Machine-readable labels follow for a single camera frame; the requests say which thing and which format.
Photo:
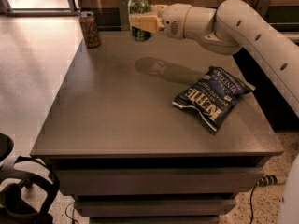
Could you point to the left metal rail bracket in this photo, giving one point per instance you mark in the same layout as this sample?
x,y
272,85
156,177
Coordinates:
x,y
124,14

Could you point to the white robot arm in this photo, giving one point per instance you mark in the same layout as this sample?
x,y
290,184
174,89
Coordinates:
x,y
234,25

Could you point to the blue kettle chips bag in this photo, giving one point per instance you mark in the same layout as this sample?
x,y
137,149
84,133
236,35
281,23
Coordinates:
x,y
213,96

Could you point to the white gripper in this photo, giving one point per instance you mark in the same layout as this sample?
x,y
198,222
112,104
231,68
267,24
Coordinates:
x,y
173,20

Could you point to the window frame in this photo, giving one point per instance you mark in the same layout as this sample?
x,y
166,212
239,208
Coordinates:
x,y
39,7

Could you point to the black and white power strip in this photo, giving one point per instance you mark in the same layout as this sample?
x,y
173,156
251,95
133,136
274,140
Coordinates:
x,y
270,180

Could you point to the right metal rail bracket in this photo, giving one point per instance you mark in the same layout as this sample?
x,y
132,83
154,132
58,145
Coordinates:
x,y
262,6

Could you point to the black office chair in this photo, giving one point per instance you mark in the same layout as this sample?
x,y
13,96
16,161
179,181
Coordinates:
x,y
13,209

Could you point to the grey drawer cabinet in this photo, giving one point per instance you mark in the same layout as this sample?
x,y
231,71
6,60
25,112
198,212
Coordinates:
x,y
128,156

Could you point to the horizontal metal rail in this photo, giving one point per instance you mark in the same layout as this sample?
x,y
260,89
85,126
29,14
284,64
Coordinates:
x,y
279,26

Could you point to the orange soda can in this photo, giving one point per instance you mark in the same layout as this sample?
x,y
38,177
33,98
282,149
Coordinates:
x,y
89,29

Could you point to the metal rail bracket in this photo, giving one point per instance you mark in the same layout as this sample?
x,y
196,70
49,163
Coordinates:
x,y
262,6
124,14

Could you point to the green soda can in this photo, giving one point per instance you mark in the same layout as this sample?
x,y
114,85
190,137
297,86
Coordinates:
x,y
139,7

